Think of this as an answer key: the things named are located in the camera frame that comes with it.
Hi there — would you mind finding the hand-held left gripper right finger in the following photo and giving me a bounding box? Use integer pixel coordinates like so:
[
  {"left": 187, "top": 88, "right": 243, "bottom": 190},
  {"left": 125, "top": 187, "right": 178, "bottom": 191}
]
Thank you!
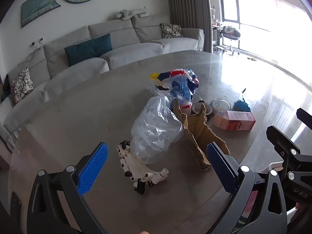
[{"left": 207, "top": 141, "right": 288, "bottom": 234}]

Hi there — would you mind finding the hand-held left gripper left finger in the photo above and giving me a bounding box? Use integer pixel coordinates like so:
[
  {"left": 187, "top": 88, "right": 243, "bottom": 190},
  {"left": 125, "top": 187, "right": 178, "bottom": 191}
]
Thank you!
[{"left": 27, "top": 141, "right": 109, "bottom": 234}]

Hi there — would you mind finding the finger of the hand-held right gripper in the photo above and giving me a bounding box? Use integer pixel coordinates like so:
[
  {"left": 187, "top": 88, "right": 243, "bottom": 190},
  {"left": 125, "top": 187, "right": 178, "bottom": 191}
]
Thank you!
[
  {"left": 266, "top": 125, "right": 308, "bottom": 176},
  {"left": 296, "top": 108, "right": 312, "bottom": 128}
]

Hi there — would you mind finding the pink cardboard box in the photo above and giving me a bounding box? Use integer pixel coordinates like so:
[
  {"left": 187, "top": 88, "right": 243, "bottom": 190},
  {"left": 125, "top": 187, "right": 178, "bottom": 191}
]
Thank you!
[{"left": 213, "top": 110, "right": 256, "bottom": 131}]

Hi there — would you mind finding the torn brown cardboard piece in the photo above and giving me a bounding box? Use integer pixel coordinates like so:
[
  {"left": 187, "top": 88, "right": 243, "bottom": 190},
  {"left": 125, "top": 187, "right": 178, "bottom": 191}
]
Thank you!
[{"left": 173, "top": 97, "right": 231, "bottom": 172}]

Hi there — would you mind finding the clear plastic bag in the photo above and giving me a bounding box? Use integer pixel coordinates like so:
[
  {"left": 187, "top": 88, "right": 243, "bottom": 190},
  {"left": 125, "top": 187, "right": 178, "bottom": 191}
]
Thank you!
[{"left": 131, "top": 95, "right": 184, "bottom": 164}]

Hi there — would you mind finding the white building block toy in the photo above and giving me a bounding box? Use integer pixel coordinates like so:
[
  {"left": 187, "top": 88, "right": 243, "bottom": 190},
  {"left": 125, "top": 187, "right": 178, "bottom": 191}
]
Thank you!
[{"left": 116, "top": 140, "right": 169, "bottom": 195}]

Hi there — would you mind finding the pink patterned clothing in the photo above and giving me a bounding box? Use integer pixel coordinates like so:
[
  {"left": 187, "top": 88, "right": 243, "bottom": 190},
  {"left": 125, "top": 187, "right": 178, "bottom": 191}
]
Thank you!
[{"left": 241, "top": 190, "right": 259, "bottom": 227}]

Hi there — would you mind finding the teal crumpled plastic bag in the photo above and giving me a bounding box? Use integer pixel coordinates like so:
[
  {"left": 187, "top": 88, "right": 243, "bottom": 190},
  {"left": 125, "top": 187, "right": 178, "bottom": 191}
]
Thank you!
[{"left": 232, "top": 88, "right": 251, "bottom": 113}]

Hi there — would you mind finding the round printed tin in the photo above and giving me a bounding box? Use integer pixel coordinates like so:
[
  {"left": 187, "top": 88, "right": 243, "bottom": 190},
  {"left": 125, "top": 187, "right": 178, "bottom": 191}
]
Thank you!
[{"left": 210, "top": 99, "right": 231, "bottom": 114}]

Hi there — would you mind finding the colourful printed plastic bag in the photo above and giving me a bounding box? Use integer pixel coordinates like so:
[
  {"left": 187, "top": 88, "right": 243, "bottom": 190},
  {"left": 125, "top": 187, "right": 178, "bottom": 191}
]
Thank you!
[{"left": 148, "top": 69, "right": 200, "bottom": 110}]

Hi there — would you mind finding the swivel chair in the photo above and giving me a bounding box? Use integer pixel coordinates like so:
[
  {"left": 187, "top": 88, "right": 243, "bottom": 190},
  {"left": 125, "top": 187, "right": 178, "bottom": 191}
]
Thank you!
[{"left": 219, "top": 33, "right": 242, "bottom": 55}]

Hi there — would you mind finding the black white patterned cushion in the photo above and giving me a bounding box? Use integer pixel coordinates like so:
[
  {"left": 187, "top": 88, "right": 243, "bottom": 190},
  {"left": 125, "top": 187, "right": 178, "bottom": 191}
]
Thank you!
[
  {"left": 160, "top": 23, "right": 184, "bottom": 39},
  {"left": 10, "top": 67, "right": 34, "bottom": 104}
]

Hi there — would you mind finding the pile of clothes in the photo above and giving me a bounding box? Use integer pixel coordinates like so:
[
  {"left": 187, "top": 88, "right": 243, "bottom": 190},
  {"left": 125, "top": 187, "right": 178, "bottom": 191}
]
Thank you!
[{"left": 223, "top": 26, "right": 241, "bottom": 39}]

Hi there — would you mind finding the dark cushion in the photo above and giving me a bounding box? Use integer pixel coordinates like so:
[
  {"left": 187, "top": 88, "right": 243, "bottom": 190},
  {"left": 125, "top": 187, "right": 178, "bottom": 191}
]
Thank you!
[{"left": 1, "top": 74, "right": 11, "bottom": 102}]

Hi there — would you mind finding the teal cushion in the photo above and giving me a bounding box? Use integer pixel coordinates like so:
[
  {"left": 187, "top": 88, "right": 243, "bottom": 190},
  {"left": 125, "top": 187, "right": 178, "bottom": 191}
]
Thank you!
[{"left": 64, "top": 34, "right": 113, "bottom": 67}]

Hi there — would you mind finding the cluttered white desk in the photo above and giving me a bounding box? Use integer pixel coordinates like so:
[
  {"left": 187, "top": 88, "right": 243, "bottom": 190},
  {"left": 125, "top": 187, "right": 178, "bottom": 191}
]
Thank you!
[{"left": 212, "top": 5, "right": 223, "bottom": 51}]

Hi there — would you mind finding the grey fabric sofa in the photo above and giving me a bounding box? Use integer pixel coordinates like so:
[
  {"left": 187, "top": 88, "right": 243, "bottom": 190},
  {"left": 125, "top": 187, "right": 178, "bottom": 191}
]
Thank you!
[{"left": 0, "top": 15, "right": 205, "bottom": 152}]

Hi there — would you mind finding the dark framed window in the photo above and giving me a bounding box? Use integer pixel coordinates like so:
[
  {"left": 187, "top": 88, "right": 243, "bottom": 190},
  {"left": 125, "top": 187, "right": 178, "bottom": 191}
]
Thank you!
[{"left": 219, "top": 0, "right": 312, "bottom": 61}]

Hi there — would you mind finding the grey curtain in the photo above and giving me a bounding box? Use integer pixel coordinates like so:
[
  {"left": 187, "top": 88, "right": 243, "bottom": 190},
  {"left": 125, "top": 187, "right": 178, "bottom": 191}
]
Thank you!
[{"left": 166, "top": 0, "right": 212, "bottom": 53}]

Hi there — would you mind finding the white plush toy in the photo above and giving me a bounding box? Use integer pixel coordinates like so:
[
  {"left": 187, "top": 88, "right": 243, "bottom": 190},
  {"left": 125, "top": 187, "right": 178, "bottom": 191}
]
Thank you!
[{"left": 116, "top": 7, "right": 150, "bottom": 21}]

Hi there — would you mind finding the white charger cable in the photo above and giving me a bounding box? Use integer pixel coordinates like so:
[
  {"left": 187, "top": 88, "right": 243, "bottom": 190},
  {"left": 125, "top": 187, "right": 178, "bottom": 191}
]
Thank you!
[{"left": 24, "top": 37, "right": 45, "bottom": 62}]

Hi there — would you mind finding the curved teal wall painting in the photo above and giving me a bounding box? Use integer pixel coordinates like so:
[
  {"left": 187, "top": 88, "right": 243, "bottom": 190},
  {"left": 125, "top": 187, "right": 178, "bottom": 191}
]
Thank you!
[{"left": 21, "top": 0, "right": 61, "bottom": 28}]

